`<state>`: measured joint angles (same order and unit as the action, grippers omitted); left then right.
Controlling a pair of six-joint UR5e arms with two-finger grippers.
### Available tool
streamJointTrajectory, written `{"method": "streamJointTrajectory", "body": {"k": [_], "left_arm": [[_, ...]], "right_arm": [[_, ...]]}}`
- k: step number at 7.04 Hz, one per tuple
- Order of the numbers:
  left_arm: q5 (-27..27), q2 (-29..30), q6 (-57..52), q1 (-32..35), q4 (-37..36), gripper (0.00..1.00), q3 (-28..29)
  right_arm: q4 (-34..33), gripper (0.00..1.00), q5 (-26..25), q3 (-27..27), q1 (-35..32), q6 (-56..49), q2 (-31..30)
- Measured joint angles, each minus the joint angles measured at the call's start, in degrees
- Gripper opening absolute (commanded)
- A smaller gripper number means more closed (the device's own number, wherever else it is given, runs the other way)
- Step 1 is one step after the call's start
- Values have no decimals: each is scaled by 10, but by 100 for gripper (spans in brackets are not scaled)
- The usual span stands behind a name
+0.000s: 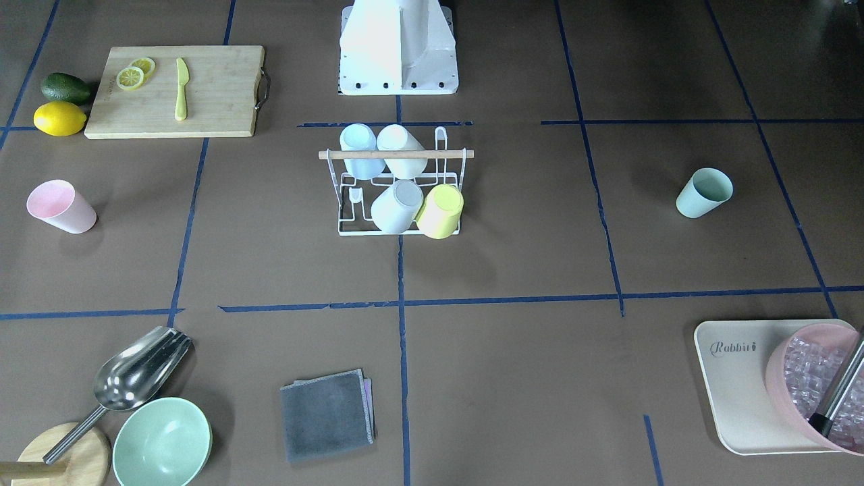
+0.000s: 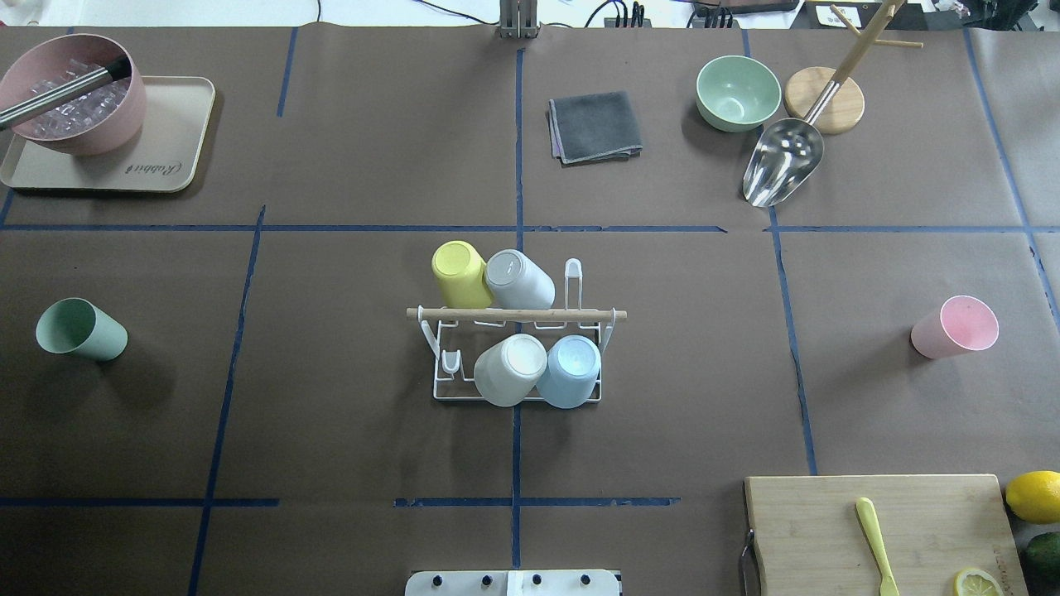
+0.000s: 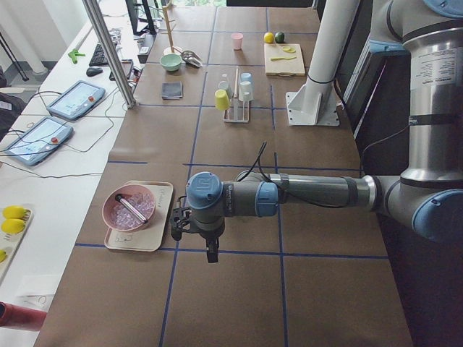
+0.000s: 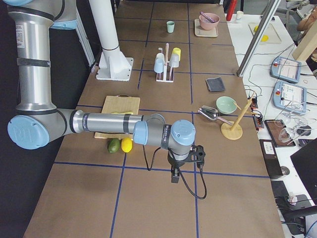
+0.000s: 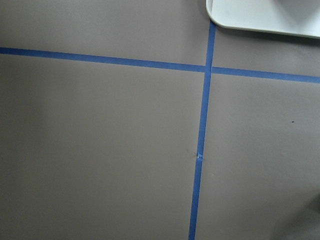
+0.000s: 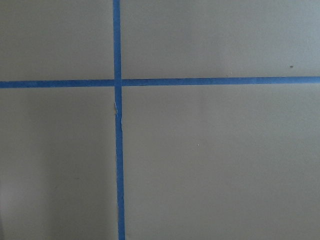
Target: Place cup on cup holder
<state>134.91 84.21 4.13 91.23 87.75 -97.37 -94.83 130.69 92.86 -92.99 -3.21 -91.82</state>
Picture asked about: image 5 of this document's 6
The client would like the beige serving tray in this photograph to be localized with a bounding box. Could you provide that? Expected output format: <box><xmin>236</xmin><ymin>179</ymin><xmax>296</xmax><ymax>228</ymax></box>
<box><xmin>206</xmin><ymin>0</ymin><xmax>320</xmax><ymax>39</ymax></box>

